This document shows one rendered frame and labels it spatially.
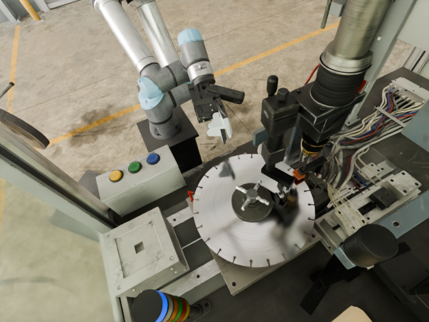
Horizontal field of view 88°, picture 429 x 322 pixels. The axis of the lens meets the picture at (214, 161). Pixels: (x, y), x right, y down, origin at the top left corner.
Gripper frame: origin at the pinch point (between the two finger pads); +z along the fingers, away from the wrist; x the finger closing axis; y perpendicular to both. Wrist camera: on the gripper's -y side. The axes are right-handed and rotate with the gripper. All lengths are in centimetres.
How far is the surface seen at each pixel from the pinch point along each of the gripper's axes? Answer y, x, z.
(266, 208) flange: -2.5, 8.6, 20.7
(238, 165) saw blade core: -0.5, -1.3, 7.9
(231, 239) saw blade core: 8.9, 10.1, 24.8
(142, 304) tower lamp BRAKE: 25.0, 33.2, 21.6
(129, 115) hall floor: 64, -170, -71
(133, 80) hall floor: 56, -204, -122
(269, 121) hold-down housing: -3.6, 27.1, 0.9
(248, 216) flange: 2.9, 8.8, 21.1
